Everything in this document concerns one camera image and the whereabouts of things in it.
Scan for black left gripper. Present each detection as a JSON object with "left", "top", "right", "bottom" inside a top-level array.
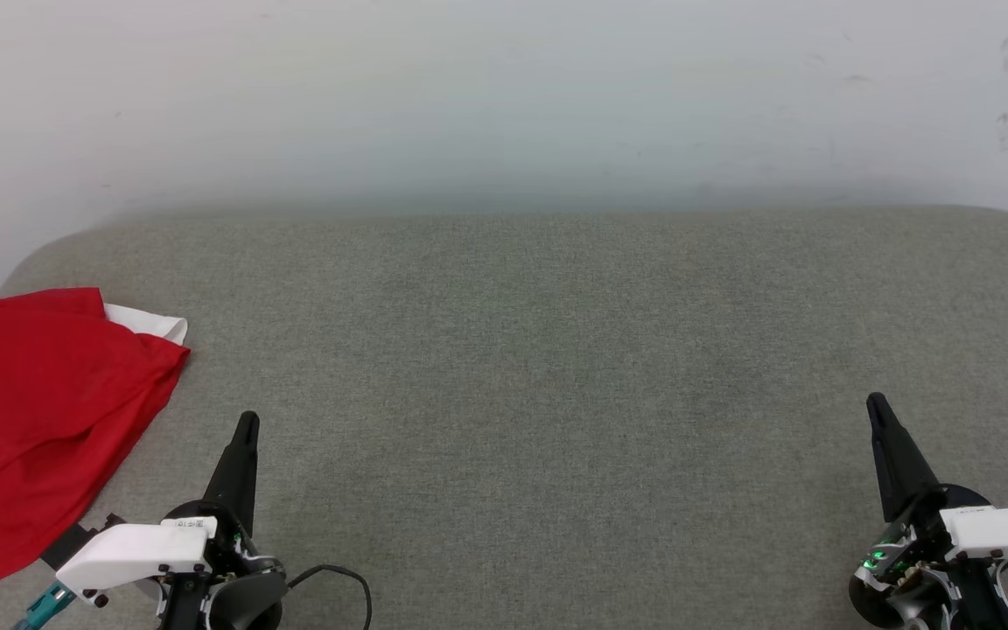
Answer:
[{"left": 158, "top": 411, "right": 286, "bottom": 630}]

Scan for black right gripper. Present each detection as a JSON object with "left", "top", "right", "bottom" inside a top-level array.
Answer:
[{"left": 850, "top": 392, "right": 1008, "bottom": 630}]

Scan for red shirt with white sleeves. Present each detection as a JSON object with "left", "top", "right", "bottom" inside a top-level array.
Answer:
[{"left": 0, "top": 288, "right": 191, "bottom": 598}]

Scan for teal left camera connector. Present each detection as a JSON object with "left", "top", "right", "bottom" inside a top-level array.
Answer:
[{"left": 12, "top": 581, "right": 78, "bottom": 630}]

